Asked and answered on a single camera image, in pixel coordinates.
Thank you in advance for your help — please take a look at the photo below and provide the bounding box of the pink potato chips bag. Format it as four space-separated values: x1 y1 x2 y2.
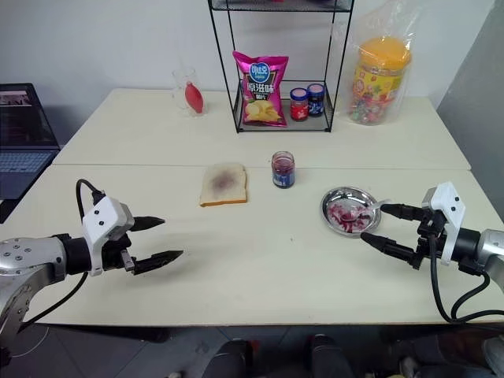
232 50 290 128

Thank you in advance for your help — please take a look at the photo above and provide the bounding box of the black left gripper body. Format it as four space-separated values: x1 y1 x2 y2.
101 232 138 276

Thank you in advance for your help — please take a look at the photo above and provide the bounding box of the clear glass cup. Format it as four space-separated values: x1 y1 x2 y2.
172 68 208 118

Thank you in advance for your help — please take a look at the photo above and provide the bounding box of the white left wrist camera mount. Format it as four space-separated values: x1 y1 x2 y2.
80 196 135 277

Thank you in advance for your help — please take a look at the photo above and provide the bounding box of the red-lidded jar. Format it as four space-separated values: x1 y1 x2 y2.
290 87 309 121

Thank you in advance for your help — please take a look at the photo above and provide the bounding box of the dark rounded shape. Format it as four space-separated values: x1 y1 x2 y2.
207 338 254 378

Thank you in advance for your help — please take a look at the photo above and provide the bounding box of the blue-lidded jar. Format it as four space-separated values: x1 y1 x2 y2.
306 83 327 118

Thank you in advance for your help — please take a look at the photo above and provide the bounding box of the orange-lid candy jar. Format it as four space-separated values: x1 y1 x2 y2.
347 36 413 126

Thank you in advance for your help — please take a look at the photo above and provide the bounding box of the open blue-label jam jar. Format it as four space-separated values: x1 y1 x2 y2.
270 150 297 189

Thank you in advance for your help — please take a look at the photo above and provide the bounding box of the red bulb-shaped object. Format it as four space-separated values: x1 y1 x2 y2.
184 80 208 116

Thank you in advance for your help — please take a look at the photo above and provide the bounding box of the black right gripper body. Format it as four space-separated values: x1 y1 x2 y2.
409 207 449 271

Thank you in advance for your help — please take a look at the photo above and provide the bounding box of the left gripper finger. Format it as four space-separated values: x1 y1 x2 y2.
132 215 167 234
132 250 185 276

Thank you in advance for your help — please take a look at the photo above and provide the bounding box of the slice of toast with jam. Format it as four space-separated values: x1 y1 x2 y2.
198 162 250 209

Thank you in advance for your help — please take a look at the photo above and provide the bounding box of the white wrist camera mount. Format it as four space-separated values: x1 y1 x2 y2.
421 181 468 266
80 196 135 277

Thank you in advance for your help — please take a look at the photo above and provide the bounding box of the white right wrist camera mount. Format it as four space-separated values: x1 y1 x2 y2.
421 181 468 266

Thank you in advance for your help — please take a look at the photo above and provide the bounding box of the open black laptop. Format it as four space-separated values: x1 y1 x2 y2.
0 82 61 202

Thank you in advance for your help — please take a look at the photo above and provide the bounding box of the black wire shelf rack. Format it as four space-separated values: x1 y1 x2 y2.
207 0 355 135

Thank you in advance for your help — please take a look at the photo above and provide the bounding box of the round metal plate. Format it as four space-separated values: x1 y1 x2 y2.
321 186 383 236

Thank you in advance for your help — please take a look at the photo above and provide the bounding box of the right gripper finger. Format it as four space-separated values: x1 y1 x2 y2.
359 232 419 265
380 202 425 222

